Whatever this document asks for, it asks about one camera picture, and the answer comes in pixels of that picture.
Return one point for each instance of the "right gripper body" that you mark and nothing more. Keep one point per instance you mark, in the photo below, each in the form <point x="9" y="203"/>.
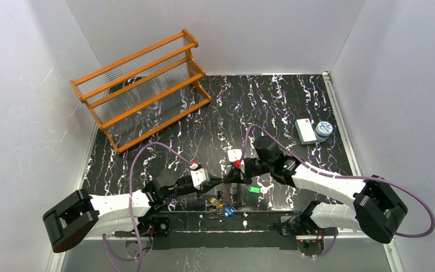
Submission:
<point x="236" y="172"/>

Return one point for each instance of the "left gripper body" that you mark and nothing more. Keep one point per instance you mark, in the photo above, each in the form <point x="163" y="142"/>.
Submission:
<point x="205" y="185"/>

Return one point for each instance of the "yellow key tag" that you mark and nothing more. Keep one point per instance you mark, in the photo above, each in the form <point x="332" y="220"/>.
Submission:
<point x="217" y="203"/>

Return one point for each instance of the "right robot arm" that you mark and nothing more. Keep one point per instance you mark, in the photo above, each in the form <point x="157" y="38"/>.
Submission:
<point x="364" y="204"/>

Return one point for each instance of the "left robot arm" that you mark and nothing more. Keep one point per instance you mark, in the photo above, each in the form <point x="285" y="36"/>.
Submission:
<point x="81" y="215"/>

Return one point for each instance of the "loose green key tag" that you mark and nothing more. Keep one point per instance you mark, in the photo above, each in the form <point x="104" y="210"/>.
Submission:
<point x="257" y="190"/>

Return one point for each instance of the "white green small box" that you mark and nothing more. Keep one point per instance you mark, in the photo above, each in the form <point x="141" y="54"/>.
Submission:
<point x="305" y="131"/>

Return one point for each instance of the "blue white round tin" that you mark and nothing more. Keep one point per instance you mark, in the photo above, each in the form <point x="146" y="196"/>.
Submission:
<point x="323" y="130"/>

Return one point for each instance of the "orange wooden shelf rack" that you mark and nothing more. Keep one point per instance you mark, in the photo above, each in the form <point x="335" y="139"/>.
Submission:
<point x="145" y="92"/>

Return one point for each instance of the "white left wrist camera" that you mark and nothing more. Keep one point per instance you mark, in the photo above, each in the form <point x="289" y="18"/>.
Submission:
<point x="200" y="176"/>

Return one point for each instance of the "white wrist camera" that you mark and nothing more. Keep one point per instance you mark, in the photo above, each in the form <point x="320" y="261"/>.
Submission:
<point x="234" y="154"/>
<point x="200" y="176"/>

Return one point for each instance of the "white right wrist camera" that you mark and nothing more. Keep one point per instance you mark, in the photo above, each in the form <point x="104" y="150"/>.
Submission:
<point x="234" y="154"/>

